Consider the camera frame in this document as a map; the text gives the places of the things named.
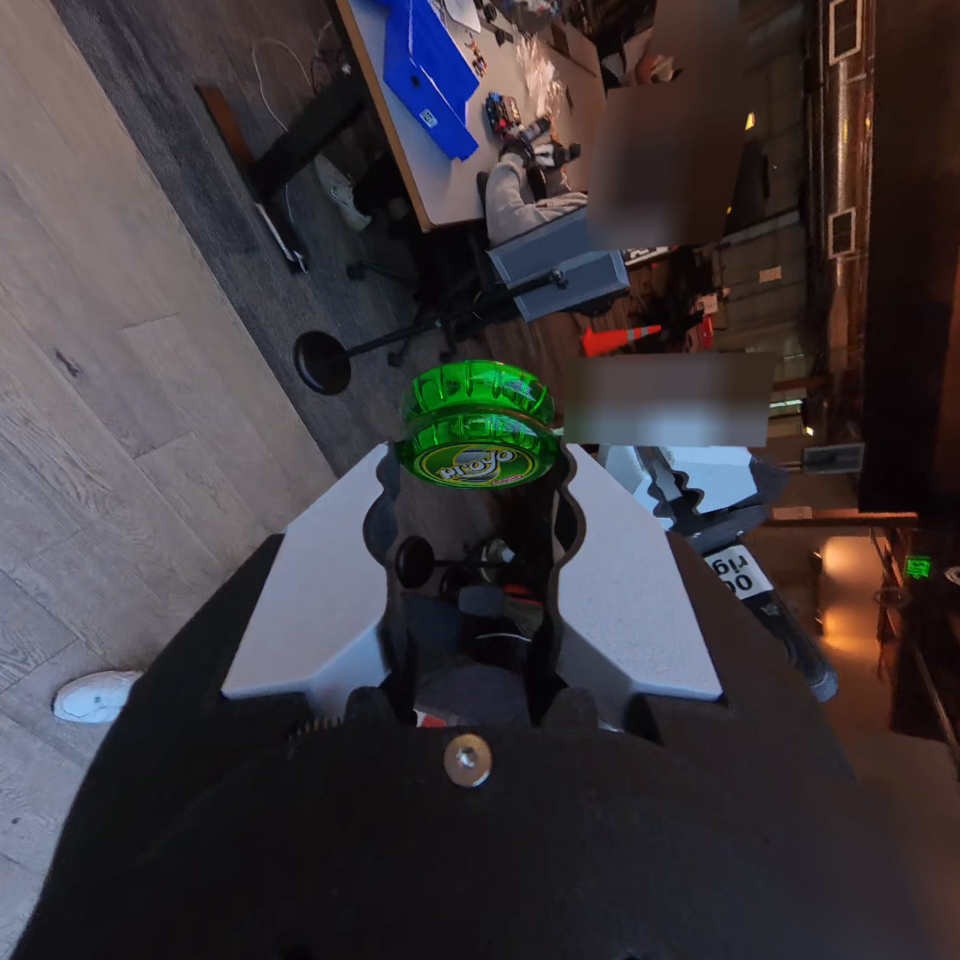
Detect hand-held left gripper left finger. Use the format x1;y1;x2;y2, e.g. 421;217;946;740
221;442;415;723

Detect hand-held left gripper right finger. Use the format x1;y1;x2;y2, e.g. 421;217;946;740
531;444;726;727

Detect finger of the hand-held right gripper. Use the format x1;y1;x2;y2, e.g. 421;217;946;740
658;444;760;515
598;444;678;528

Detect green transparent yoyo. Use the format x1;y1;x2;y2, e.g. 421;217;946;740
397;360;562;491

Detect another person's forearm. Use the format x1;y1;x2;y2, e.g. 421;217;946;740
483;153;591;243

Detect orange traffic cone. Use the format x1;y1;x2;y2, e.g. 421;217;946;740
581;324;663;359

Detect person's white shoe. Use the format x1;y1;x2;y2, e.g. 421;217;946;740
52;669;145;726

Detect black office chair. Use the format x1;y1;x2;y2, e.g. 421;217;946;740
343;225;489;370

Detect white table with wooden edge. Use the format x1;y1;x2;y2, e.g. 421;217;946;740
333;0;610;234

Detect blue bin with white sticker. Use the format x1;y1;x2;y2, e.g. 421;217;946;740
382;30;481;163

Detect white floor cable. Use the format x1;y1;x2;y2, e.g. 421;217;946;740
249;36;315;135

